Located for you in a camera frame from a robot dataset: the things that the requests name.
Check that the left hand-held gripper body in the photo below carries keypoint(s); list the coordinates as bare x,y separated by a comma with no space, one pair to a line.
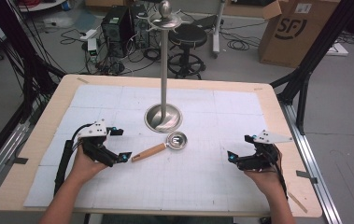
96,149

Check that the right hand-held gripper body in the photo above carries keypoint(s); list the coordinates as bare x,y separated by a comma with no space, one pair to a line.
260,160

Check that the tall metal hook stand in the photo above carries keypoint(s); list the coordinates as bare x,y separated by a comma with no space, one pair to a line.
164,77

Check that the person's right hand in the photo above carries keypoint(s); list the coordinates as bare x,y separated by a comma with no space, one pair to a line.
268,180

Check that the person's left hand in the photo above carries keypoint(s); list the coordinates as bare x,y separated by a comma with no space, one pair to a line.
82,169

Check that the white gridded mat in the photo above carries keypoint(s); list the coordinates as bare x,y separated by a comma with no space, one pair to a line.
196,186

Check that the grey tape piece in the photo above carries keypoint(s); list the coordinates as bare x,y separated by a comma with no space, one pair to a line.
306,176

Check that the thin wooden strip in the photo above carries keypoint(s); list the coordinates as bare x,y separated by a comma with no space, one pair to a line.
297,202

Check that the black tape piece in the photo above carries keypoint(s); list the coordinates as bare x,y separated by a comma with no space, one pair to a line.
17,160

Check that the small white electronic device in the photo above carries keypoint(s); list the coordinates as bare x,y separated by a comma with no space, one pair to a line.
92,48

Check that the white power strip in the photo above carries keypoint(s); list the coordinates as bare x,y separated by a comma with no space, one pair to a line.
89,34

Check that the large black computer tower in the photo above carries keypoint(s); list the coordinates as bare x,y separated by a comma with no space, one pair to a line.
115,28

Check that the small black computer tower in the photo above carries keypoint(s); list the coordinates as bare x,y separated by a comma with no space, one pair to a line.
141,28

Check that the brown cardboard box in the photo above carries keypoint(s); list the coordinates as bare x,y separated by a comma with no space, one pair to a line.
293,34

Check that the black round stool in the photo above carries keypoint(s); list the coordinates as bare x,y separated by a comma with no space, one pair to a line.
187,35

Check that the aluminium rail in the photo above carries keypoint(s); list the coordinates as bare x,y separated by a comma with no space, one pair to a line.
308,149
0,155

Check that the black metal frame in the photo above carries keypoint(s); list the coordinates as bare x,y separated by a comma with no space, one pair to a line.
313,53
25,62

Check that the white metal post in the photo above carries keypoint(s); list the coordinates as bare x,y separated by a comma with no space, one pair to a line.
216,31

